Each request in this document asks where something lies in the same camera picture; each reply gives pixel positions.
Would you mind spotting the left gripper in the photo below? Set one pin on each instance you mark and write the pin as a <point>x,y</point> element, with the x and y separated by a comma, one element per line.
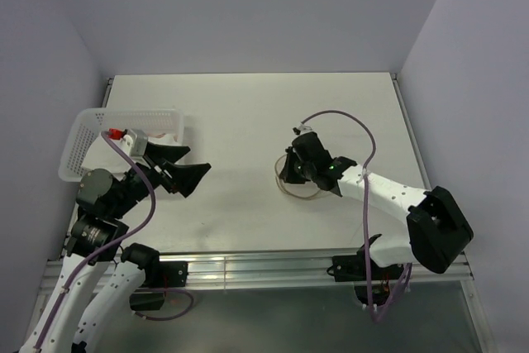
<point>183,178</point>

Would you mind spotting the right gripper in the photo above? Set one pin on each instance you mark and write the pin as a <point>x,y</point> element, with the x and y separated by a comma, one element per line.
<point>288,174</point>

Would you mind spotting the pink bra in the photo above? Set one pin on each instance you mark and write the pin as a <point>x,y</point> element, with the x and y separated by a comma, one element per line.
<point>163,138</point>

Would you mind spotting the white bra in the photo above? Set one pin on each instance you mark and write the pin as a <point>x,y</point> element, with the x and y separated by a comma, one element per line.
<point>101,156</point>

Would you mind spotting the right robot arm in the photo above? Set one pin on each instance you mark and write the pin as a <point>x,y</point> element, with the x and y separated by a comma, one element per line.
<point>437,231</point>

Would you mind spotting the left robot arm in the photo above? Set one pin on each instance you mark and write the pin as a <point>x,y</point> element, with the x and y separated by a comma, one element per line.
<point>96,275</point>

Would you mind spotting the white plastic basket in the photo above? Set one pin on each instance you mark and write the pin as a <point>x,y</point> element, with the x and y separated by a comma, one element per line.
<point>89,124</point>

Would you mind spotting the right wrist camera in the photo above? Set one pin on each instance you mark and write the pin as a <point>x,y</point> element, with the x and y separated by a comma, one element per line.
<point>301,129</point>

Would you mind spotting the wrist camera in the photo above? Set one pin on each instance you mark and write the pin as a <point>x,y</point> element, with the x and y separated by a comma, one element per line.
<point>301,129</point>
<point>134,143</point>

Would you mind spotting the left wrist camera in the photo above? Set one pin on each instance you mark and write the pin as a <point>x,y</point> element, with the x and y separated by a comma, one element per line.
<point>134,143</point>

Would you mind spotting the aluminium frame rail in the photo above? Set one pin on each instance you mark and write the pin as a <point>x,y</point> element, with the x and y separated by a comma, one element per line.
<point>269,270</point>

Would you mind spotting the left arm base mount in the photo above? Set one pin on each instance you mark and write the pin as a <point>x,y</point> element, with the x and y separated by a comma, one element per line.
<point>153,292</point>

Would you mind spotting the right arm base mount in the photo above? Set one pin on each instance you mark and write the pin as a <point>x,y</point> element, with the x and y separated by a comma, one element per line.
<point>351,268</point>

